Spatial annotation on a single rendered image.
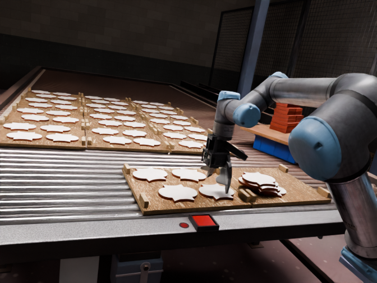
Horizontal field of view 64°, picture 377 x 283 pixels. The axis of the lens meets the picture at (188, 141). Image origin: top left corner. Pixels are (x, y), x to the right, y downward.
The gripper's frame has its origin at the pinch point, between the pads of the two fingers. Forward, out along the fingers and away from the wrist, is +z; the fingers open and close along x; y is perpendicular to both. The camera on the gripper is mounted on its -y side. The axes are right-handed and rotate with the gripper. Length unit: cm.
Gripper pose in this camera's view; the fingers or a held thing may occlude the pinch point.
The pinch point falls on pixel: (217, 185)
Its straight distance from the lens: 115.5
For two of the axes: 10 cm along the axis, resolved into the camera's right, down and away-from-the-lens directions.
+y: -9.1, -0.3, -4.2
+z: -1.5, 9.6, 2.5
